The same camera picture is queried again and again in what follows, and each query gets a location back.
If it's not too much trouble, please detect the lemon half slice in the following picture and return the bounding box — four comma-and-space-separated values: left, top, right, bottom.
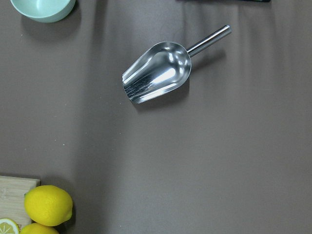
0, 218, 20, 234

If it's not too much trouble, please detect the wooden cutting board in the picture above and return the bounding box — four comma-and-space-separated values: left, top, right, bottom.
0, 175, 40, 229

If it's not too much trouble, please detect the whole yellow lemon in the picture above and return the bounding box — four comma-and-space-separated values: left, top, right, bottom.
20, 223, 59, 234
24, 185, 73, 227

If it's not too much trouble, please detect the silver metal scoop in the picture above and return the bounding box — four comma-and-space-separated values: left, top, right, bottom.
122, 25, 232, 104

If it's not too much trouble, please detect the mint green bowl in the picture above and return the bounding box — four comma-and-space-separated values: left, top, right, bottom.
10, 0, 76, 23

